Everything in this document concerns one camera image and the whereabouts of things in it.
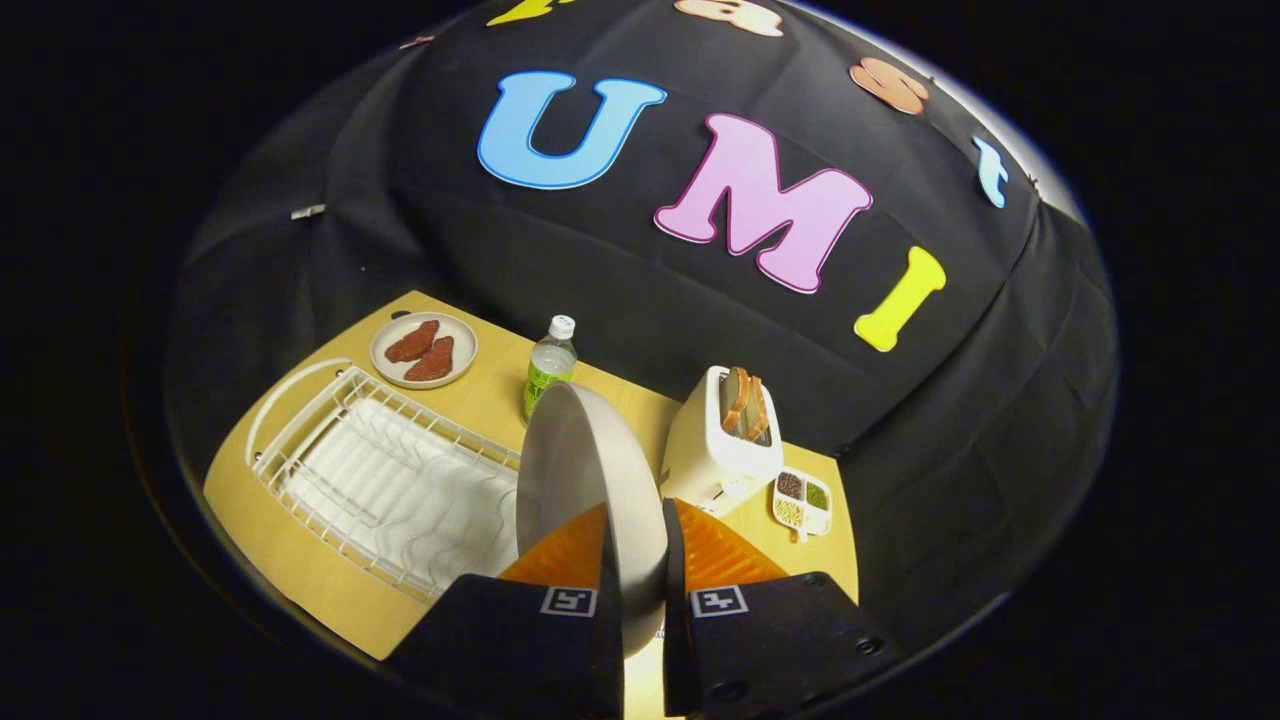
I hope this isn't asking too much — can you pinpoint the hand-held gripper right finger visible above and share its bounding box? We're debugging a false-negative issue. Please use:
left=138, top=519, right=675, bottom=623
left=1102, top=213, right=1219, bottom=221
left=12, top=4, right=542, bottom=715
left=660, top=497, right=906, bottom=720

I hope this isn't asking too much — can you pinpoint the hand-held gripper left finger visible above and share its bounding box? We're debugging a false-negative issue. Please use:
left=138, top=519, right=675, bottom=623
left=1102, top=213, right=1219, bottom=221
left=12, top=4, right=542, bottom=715
left=383, top=503, right=627, bottom=720

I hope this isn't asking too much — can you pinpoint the white wire dish rack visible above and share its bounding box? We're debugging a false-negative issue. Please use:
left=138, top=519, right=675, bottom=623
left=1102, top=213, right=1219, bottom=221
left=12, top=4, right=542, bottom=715
left=245, top=358, right=523, bottom=604

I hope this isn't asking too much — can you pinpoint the beige round plate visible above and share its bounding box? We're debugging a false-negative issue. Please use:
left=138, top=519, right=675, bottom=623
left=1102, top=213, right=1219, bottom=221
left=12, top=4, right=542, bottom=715
left=515, top=383, right=669, bottom=659

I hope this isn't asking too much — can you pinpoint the white divided dish with beans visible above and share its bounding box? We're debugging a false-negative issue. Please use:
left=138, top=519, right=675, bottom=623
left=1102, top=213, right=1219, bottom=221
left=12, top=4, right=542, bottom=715
left=771, top=467, right=833, bottom=543

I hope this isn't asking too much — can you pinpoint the small plate with meat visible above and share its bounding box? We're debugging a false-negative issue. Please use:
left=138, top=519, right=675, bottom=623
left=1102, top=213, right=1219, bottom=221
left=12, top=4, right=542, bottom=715
left=370, top=312, right=479, bottom=390

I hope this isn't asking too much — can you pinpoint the white toaster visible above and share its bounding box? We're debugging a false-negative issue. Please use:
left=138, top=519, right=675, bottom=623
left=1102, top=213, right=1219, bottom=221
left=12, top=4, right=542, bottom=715
left=660, top=365, right=785, bottom=516

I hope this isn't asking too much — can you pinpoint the green tea bottle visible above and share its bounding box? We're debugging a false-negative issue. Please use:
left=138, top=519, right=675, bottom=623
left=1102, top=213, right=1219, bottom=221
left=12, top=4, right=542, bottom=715
left=522, top=315, right=579, bottom=426

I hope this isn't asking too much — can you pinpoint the brown meat piece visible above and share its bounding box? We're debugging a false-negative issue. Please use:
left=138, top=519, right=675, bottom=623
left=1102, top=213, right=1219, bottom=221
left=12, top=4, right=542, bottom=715
left=403, top=336, right=455, bottom=382
left=384, top=320, right=441, bottom=364

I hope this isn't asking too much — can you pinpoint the black backdrop cloth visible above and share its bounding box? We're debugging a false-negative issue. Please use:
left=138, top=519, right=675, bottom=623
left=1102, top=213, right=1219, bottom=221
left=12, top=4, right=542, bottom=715
left=165, top=0, right=1119, bottom=651

